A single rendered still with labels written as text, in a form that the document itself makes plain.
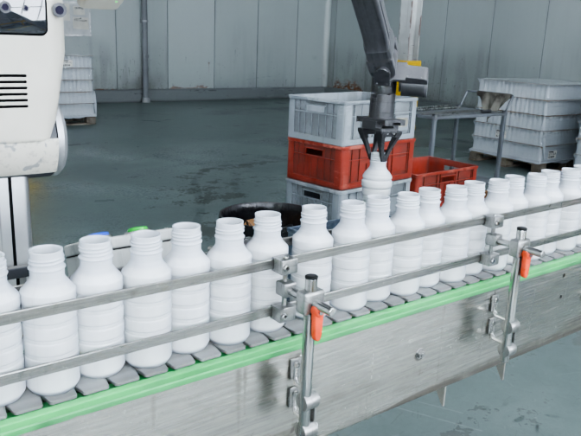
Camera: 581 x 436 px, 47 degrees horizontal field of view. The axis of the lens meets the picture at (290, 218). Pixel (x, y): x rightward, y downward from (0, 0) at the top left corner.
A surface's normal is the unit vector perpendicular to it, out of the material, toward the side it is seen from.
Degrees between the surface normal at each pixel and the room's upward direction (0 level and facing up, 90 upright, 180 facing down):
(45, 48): 90
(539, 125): 90
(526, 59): 90
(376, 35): 135
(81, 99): 90
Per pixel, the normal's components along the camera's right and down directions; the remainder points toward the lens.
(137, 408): 0.60, 0.23
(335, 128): -0.71, 0.15
